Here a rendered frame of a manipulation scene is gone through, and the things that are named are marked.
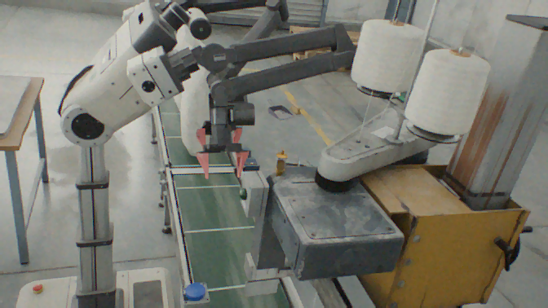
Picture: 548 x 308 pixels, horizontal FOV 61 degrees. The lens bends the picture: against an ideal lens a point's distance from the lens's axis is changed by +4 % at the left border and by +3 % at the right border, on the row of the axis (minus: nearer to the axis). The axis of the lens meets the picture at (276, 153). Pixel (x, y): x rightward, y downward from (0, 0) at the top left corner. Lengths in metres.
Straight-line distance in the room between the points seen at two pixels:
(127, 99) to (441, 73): 0.91
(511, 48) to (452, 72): 0.21
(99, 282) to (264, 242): 1.02
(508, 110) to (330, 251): 0.52
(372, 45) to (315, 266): 0.57
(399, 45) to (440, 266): 0.56
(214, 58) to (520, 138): 0.79
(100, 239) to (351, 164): 1.15
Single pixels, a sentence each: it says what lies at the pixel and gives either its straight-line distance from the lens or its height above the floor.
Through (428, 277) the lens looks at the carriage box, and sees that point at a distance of 1.25.
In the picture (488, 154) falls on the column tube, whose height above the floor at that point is 1.46.
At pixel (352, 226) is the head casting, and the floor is 1.34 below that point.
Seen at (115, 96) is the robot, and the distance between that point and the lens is 1.47.
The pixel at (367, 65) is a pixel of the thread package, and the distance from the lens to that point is 1.21.
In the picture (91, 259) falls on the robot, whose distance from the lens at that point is 1.97.
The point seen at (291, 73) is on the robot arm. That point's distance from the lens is 1.33.
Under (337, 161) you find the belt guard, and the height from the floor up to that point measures 1.42.
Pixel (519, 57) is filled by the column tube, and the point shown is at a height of 1.69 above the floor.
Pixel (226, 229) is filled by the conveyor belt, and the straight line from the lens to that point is 2.48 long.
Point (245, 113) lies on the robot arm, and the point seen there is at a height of 1.38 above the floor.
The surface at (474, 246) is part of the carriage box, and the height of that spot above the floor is 1.23.
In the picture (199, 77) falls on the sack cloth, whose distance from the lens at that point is 2.91.
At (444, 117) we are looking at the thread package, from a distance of 1.01.
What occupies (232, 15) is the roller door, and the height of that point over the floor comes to 0.17.
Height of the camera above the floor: 1.89
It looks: 27 degrees down
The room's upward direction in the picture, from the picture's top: 9 degrees clockwise
